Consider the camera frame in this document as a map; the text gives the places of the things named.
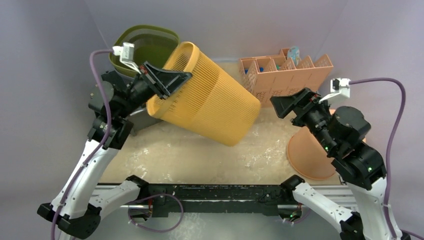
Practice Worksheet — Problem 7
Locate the yellow mesh basket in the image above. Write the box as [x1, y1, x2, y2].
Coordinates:
[146, 41, 261, 147]

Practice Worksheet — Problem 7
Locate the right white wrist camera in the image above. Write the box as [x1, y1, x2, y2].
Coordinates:
[319, 78, 351, 105]

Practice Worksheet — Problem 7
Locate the olive green mesh basket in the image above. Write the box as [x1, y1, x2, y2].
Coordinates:
[114, 25, 180, 68]

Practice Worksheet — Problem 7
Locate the dark grey plastic bin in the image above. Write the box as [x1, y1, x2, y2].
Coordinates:
[127, 105, 162, 136]

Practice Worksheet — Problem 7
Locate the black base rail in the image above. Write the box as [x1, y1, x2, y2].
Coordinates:
[138, 183, 298, 218]

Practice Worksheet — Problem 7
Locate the blue item in crate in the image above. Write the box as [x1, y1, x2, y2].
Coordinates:
[244, 67, 264, 74]

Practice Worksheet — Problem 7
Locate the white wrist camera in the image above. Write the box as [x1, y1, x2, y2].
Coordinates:
[319, 78, 351, 105]
[112, 42, 140, 73]

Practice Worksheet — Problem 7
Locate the light blue packet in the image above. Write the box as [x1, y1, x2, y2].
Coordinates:
[287, 46, 300, 66]

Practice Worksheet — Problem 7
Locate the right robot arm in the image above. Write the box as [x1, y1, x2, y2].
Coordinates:
[270, 88, 411, 240]

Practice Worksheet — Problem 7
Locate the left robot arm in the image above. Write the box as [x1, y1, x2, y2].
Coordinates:
[37, 62, 193, 240]

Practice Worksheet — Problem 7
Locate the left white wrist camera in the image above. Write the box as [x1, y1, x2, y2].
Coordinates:
[112, 42, 140, 73]

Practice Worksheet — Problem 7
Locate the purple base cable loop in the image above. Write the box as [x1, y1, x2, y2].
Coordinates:
[127, 193, 184, 234]

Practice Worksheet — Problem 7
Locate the pink perforated organizer crate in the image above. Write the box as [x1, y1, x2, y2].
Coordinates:
[239, 48, 334, 108]

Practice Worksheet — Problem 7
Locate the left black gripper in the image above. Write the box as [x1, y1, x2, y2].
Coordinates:
[119, 60, 194, 118]

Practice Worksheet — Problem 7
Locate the large orange plastic bucket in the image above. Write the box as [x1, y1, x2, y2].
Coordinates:
[287, 124, 336, 181]

